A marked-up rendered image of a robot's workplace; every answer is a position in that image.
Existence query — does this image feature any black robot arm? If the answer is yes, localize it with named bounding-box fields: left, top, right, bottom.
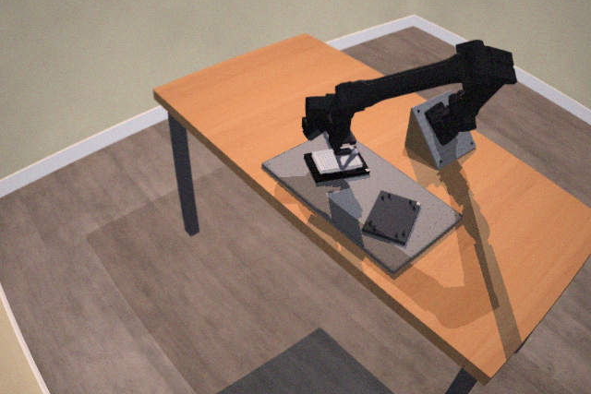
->
left=302, top=40, right=517, bottom=146

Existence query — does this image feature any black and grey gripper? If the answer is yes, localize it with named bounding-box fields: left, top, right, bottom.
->
left=322, top=115, right=358, bottom=170

